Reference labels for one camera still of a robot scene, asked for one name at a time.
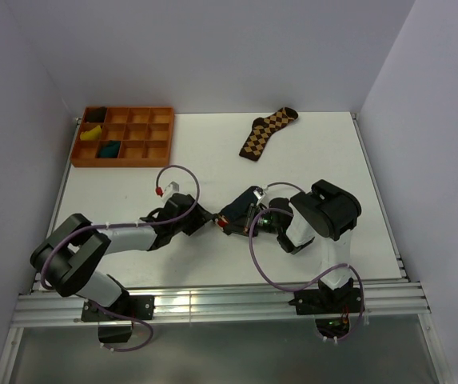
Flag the rolled yellow sock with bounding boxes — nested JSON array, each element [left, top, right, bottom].
[[80, 125, 102, 141]]

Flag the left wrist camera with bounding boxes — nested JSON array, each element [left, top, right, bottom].
[[155, 182, 180, 203]]

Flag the aluminium front rail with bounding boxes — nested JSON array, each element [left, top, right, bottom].
[[10, 282, 430, 328]]

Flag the brown argyle sock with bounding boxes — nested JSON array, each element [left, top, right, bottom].
[[239, 107, 298, 162]]

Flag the navy snowman sock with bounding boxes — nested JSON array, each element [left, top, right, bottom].
[[217, 186, 256, 228]]

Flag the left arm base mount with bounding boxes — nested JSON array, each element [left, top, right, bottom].
[[81, 295, 155, 352]]

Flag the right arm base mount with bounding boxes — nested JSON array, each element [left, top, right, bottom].
[[289, 281, 364, 341]]

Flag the green reindeer sock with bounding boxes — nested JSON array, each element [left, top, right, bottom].
[[98, 141, 121, 158]]

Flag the rolled black sock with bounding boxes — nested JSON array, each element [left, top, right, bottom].
[[83, 106, 107, 122]]

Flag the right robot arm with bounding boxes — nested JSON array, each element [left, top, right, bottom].
[[215, 179, 363, 314]]

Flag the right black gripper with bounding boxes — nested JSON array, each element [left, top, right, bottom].
[[225, 202, 282, 237]]

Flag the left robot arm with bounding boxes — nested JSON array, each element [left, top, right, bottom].
[[30, 193, 213, 319]]

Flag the orange compartment tray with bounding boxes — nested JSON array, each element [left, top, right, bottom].
[[70, 106, 175, 168]]

